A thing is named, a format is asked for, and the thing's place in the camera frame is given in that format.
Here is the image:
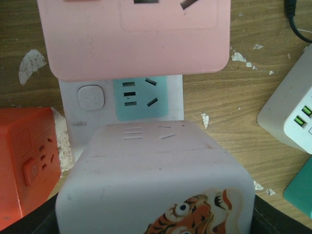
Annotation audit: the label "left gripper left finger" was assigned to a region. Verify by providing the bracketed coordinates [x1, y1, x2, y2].
[0, 195, 60, 234]

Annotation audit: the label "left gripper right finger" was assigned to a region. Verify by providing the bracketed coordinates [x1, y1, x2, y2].
[250, 195, 312, 234]

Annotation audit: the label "white cube socket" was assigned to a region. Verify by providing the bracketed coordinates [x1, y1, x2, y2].
[56, 120, 255, 234]

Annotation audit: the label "pink cube socket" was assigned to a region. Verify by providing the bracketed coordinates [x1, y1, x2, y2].
[37, 0, 231, 82]

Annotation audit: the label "teal power strip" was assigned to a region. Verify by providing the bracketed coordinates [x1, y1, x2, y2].
[283, 156, 312, 219]

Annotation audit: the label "red cube socket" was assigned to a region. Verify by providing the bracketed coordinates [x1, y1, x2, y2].
[0, 107, 60, 222]

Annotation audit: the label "white power strip green ports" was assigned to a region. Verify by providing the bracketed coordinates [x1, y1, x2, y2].
[257, 45, 312, 154]

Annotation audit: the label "long white power strip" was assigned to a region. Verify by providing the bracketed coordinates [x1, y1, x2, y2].
[59, 75, 184, 161]

